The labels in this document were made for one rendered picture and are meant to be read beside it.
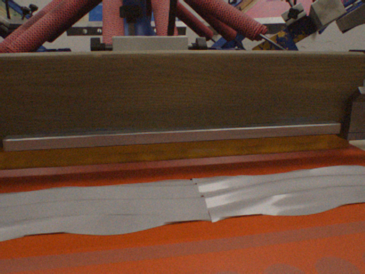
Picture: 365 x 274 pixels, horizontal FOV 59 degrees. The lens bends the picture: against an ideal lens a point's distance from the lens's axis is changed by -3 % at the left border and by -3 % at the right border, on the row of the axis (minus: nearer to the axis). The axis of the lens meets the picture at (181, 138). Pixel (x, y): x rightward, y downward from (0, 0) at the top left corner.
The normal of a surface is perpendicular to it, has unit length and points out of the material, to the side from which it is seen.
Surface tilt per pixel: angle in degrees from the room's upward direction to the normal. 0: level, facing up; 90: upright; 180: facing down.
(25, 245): 0
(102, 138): 90
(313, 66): 90
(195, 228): 0
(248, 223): 0
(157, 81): 90
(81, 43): 90
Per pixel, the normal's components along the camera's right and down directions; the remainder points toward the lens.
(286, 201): 0.15, -0.47
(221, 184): 0.23, -0.68
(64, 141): 0.18, 0.27
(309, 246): 0.00, -0.96
